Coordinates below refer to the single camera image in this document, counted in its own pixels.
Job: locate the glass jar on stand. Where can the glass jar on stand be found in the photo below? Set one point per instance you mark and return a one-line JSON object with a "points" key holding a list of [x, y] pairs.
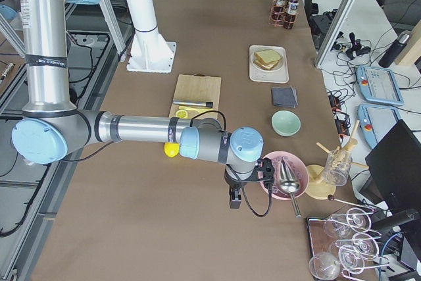
{"points": [[338, 163]]}

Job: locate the tea bottle front left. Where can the tea bottle front left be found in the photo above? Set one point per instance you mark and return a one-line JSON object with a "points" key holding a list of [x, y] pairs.
{"points": [[290, 14]]}

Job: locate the bread slice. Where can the bread slice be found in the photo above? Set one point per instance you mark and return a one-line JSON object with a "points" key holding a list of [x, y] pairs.
{"points": [[268, 66], [267, 56]]}

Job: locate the black thermos bottle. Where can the black thermos bottle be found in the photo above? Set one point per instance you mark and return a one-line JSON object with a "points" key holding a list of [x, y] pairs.
{"points": [[395, 49]]}

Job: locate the mint green bowl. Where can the mint green bowl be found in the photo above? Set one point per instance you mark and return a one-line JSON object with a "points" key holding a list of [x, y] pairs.
{"points": [[285, 123]]}

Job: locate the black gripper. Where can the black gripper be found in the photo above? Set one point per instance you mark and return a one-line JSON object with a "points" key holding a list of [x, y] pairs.
{"points": [[233, 182]]}

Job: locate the white round plate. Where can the white round plate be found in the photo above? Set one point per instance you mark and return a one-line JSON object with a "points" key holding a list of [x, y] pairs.
{"points": [[267, 59]]}

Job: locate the wooden stand with round base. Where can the wooden stand with round base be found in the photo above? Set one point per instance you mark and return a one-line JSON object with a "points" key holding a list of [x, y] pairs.
{"points": [[317, 187]]}

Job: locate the aluminium frame post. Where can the aluminium frame post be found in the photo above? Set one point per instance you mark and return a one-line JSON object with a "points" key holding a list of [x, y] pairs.
{"points": [[343, 10]]}

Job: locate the cream rabbit serving tray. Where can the cream rabbit serving tray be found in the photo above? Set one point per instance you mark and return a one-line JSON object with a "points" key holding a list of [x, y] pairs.
{"points": [[279, 76]]}

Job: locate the wine glass rack tray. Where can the wine glass rack tray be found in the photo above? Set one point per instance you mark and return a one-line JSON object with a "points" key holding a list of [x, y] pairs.
{"points": [[344, 245]]}

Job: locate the steel cylinder muddler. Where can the steel cylinder muddler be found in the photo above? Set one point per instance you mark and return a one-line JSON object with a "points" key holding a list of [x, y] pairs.
{"points": [[206, 104]]}

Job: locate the yellow plastic knife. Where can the yellow plastic knife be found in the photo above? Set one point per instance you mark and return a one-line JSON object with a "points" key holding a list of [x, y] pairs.
{"points": [[195, 109]]}

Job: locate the half lemon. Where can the half lemon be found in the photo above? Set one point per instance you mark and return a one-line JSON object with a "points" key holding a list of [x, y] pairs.
{"points": [[181, 113]]}

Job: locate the metal ice scoop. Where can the metal ice scoop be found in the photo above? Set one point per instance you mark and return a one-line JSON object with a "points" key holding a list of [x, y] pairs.
{"points": [[289, 184]]}

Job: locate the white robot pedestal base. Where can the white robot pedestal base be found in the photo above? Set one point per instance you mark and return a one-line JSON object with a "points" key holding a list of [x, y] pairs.
{"points": [[150, 52]]}

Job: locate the black monitor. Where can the black monitor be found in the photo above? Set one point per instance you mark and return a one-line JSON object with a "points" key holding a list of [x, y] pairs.
{"points": [[394, 165]]}

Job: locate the lower whole lemon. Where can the lower whole lemon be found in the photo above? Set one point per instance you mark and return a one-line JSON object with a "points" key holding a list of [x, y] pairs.
{"points": [[171, 149]]}

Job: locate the folded grey cloth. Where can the folded grey cloth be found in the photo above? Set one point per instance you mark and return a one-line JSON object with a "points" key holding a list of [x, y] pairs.
{"points": [[284, 97]]}

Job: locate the wooden cutting board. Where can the wooden cutting board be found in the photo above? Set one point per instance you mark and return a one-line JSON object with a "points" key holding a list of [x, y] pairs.
{"points": [[198, 88]]}

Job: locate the pink bowl with ice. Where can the pink bowl with ice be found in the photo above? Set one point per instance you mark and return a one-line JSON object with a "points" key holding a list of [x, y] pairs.
{"points": [[296, 165]]}

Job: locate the copper wire bottle rack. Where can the copper wire bottle rack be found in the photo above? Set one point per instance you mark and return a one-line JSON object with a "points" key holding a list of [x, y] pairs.
{"points": [[277, 20]]}

